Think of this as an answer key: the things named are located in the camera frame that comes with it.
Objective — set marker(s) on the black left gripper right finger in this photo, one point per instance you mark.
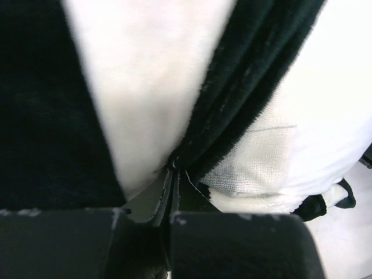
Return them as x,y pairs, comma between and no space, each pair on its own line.
206,243

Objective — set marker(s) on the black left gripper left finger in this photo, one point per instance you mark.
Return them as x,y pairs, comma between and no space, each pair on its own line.
125,242

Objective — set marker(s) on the black white checkered pillowcase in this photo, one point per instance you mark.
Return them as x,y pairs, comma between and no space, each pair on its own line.
99,97

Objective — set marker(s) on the white pillow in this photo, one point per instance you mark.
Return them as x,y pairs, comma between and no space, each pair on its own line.
317,123

